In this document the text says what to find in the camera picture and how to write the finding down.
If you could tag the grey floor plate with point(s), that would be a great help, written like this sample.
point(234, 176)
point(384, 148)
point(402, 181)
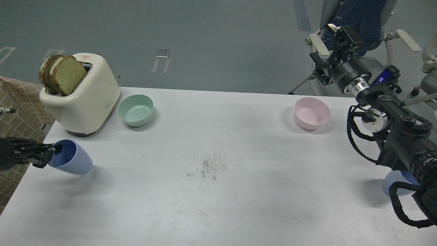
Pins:
point(162, 53)

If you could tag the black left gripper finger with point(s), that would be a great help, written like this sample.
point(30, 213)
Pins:
point(56, 148)

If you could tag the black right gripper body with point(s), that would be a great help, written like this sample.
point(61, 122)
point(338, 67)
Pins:
point(341, 66)

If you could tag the bread slice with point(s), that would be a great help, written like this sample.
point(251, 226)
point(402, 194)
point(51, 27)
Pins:
point(44, 74)
point(66, 74)

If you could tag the brown checkered cloth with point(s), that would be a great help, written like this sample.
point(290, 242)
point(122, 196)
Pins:
point(29, 121)

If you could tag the pink bowl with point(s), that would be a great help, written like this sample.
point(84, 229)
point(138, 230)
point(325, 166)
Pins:
point(311, 113)

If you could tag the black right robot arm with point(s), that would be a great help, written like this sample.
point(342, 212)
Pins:
point(401, 135)

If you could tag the mint green bowl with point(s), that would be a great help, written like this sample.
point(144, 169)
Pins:
point(136, 110)

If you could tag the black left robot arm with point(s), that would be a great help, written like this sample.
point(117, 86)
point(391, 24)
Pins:
point(19, 151)

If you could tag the front bread slice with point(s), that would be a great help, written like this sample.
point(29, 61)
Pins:
point(66, 74)

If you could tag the rear bread slice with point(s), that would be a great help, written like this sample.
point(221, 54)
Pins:
point(44, 74)

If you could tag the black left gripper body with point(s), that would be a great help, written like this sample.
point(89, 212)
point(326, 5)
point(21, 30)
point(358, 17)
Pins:
point(17, 151)

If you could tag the grey office chair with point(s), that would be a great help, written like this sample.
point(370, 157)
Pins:
point(386, 38)

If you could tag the cream white toaster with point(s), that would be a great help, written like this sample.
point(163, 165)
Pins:
point(84, 111)

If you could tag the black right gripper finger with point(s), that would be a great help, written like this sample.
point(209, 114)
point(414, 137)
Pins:
point(318, 61)
point(333, 28)

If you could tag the blue denim jacket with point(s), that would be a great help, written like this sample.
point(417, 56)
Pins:
point(364, 16)

